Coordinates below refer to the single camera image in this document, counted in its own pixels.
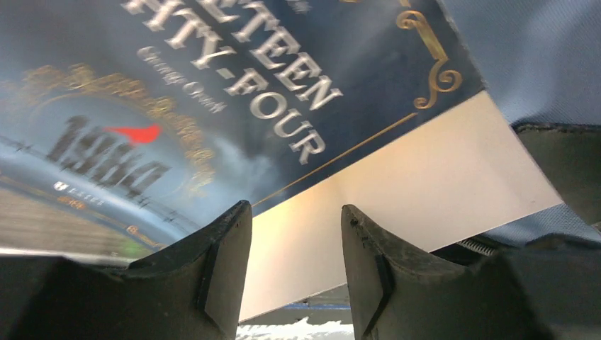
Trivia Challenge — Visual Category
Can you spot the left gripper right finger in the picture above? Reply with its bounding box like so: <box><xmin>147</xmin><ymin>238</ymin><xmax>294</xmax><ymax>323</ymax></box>
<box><xmin>341</xmin><ymin>205</ymin><xmax>553</xmax><ymax>339</ymax></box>

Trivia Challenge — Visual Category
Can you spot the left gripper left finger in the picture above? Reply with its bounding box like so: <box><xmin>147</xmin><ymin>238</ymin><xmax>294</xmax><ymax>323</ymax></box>
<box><xmin>1</xmin><ymin>200</ymin><xmax>252</xmax><ymax>339</ymax></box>

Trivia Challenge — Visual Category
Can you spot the Nineteen Eighty-Four blue book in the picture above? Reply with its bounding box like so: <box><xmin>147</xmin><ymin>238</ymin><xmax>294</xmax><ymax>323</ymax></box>
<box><xmin>1</xmin><ymin>1</ymin><xmax>560</xmax><ymax>320</ymax></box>

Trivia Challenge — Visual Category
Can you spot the blue student backpack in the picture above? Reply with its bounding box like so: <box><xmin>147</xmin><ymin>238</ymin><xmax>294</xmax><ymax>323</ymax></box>
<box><xmin>444</xmin><ymin>1</ymin><xmax>600</xmax><ymax>339</ymax></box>

